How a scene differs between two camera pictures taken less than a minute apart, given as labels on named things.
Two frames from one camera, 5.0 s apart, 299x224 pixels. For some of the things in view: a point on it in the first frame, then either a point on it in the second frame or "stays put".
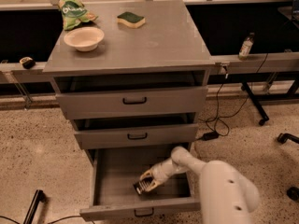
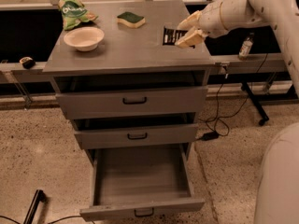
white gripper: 161,172 -> 210,21
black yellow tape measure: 27,63 stays put
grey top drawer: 133,94 stays put
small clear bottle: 246,47 stays put
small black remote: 142,185 -> 171,35
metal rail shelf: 276,63 stays put
